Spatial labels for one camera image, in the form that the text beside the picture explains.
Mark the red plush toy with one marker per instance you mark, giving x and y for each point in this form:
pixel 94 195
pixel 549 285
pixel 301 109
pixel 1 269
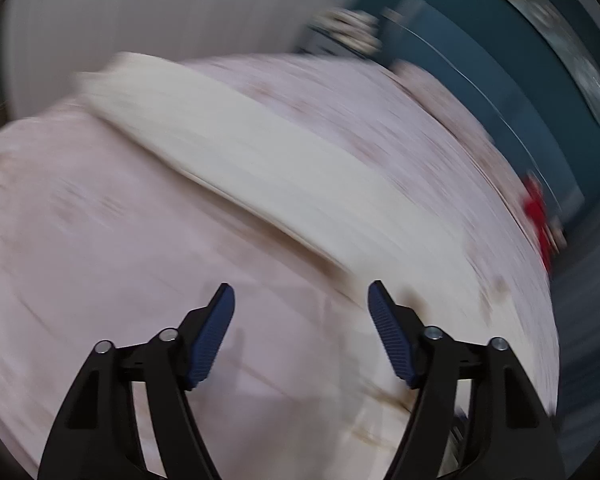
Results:
pixel 535 210

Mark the grey blue curtain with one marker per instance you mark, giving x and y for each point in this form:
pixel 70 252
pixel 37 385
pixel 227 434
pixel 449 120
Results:
pixel 575 291

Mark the pink floral bed cover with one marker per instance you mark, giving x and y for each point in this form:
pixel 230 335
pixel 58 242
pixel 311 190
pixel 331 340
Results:
pixel 100 240

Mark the pink floral pillow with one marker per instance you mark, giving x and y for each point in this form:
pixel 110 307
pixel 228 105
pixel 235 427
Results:
pixel 439 102

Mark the cream quilted coat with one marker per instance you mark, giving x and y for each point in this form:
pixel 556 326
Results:
pixel 313 191

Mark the teal headboard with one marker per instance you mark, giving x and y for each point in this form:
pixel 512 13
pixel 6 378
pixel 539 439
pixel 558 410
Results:
pixel 492 59

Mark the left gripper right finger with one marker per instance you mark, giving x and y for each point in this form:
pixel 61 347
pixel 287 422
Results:
pixel 508 433

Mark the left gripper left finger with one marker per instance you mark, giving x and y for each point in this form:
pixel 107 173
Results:
pixel 95 433

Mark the framed wall picture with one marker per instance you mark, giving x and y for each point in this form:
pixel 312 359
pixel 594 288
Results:
pixel 567 45

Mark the white wardrobe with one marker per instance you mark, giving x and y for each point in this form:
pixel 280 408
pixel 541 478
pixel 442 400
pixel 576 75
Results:
pixel 46 41

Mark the beige plush toy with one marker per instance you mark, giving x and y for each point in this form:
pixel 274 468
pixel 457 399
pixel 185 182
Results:
pixel 356 30

